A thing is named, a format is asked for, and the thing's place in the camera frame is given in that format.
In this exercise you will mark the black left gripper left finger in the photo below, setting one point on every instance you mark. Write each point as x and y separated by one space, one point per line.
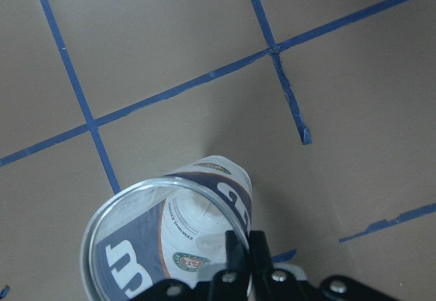
231 280

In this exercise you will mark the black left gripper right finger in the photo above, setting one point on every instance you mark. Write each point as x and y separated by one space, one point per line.
273 281

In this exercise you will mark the clear tennis ball can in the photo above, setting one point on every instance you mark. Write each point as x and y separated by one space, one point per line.
171 227

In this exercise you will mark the brown paper table cover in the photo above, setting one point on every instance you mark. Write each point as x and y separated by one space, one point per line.
329 105

